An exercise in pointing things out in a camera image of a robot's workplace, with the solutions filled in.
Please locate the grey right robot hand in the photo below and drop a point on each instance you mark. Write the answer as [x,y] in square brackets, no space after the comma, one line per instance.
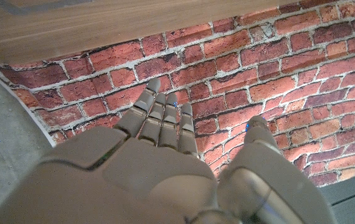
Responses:
[134,177]

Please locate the printed brick backdrop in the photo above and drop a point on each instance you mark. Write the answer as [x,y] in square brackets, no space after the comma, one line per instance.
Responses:
[258,71]

